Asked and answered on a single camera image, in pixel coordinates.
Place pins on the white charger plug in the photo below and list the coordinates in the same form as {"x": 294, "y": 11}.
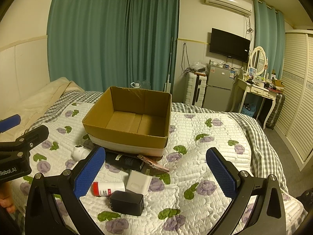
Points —
{"x": 137, "y": 181}

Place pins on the white suitcase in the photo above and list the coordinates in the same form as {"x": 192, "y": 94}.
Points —
{"x": 193, "y": 90}

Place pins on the black charger plug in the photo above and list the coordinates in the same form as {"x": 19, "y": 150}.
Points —
{"x": 127, "y": 202}

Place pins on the white air conditioner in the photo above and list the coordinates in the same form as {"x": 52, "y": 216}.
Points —
{"x": 227, "y": 2}

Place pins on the beige blanket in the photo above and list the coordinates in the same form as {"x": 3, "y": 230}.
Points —
{"x": 29, "y": 102}

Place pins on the brown cardboard box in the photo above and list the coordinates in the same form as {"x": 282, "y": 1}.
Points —
{"x": 127, "y": 127}

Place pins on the clear water jug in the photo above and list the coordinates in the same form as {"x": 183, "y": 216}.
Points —
{"x": 137, "y": 85}

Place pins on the white dressing table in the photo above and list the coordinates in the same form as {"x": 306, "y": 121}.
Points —
{"x": 256, "y": 90}

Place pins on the wide green curtain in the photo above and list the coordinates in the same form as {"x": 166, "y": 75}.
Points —
{"x": 110, "y": 34}

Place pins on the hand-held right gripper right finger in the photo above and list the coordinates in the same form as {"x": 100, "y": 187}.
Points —
{"x": 221, "y": 176}

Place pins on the clear plastic bag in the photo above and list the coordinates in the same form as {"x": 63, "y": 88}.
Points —
{"x": 198, "y": 66}

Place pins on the white round bottle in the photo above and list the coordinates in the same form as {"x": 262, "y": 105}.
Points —
{"x": 79, "y": 152}

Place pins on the white bottle with red cap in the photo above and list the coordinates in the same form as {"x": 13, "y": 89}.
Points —
{"x": 108, "y": 188}

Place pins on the grey small fridge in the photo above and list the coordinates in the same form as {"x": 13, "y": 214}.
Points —
{"x": 217, "y": 88}

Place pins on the narrow green curtain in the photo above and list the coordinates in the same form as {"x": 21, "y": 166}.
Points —
{"x": 266, "y": 41}

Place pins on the white slatted wardrobe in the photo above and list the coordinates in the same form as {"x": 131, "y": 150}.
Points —
{"x": 298, "y": 98}

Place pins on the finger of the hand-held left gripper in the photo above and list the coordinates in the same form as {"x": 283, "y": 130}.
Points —
{"x": 31, "y": 135}
{"x": 9, "y": 123}

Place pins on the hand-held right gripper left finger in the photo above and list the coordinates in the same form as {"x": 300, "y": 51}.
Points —
{"x": 89, "y": 173}

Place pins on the white mop pole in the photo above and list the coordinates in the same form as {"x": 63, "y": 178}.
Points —
{"x": 168, "y": 85}

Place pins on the dark checked suitcase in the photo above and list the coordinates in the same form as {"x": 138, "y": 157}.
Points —
{"x": 276, "y": 110}

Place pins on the black wall television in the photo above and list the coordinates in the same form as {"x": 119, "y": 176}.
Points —
{"x": 229, "y": 44}

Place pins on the white floral quilt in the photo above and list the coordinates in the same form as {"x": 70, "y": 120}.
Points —
{"x": 195, "y": 176}

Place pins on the oval white mirror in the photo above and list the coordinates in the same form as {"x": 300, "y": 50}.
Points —
{"x": 258, "y": 57}

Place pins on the blue plastic basket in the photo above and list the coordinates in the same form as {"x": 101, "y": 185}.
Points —
{"x": 248, "y": 111}

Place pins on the person's left hand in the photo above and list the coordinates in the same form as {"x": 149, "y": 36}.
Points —
{"x": 6, "y": 198}

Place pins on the long black case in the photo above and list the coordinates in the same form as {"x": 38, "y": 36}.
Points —
{"x": 122, "y": 162}

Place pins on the pink phone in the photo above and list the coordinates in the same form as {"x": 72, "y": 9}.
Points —
{"x": 154, "y": 165}

